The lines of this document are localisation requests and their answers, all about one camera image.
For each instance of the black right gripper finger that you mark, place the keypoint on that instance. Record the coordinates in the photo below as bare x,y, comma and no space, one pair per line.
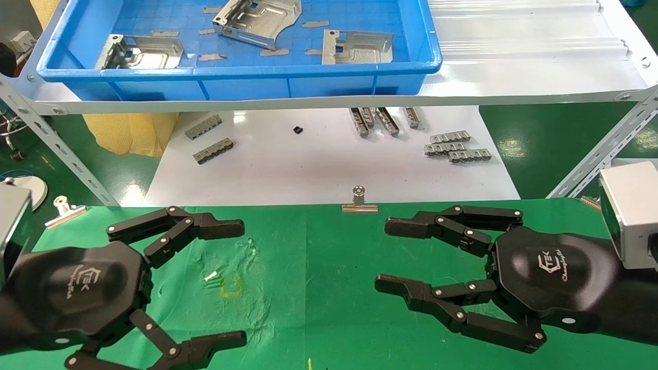
411,226

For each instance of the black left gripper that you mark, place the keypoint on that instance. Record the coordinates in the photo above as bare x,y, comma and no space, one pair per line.
77,288

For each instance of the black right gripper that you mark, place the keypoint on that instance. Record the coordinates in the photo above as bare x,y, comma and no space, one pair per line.
555,277

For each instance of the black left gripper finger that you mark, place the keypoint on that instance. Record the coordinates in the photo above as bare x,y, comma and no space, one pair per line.
216,227

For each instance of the stamped sheet metal part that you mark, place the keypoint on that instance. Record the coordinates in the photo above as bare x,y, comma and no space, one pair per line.
154,56
267,28
360,51

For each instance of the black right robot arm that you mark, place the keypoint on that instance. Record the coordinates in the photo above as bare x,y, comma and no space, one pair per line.
637,298

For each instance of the silver binder clip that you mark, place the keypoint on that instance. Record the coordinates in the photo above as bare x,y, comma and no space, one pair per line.
591,203
64,208
359,208

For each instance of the grey metal connector strip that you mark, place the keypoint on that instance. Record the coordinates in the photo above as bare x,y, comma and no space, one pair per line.
450,136
442,149
387,121
213,151
470,155
412,117
203,127
368,116
359,123

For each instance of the green table cloth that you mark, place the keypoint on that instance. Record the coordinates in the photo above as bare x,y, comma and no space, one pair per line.
318,282

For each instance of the white board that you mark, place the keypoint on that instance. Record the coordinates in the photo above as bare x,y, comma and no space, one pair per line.
308,169

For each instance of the blue plastic bin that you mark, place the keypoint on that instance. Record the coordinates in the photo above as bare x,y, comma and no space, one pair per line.
247,87

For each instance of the white round base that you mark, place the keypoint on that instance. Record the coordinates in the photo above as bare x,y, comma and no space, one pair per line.
33,187

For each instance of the white metal shelf rack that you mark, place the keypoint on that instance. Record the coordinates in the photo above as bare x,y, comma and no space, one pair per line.
514,67

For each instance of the white power adapter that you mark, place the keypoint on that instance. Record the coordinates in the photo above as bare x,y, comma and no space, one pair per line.
23,41

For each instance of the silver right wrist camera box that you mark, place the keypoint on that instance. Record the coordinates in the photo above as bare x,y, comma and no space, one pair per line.
632,210

